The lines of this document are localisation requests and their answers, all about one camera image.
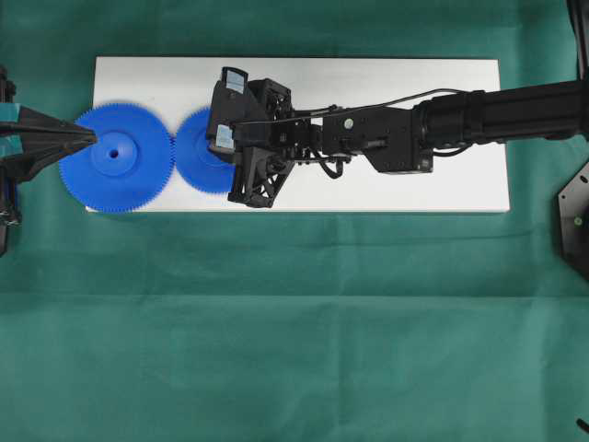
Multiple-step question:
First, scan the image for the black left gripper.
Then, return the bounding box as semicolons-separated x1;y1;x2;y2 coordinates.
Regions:
1;66;97;256

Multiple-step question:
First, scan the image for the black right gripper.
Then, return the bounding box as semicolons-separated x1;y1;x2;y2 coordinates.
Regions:
206;67;325;208

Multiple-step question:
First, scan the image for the small blue plastic gear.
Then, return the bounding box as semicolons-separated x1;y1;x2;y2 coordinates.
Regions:
175;107;235;194

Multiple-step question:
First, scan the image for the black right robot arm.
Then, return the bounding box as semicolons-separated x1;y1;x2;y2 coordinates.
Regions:
205;67;588;208

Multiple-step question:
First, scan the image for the large blue plastic gear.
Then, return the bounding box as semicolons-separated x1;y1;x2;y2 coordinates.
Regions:
59;102;176;213

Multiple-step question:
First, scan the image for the white rectangular board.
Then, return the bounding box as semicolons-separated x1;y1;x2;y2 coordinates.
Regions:
93;56;510;213

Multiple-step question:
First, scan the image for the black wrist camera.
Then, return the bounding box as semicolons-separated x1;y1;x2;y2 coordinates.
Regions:
207;124;236;164

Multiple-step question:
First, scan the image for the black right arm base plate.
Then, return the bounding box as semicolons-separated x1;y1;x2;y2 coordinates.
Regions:
558;163;588;280

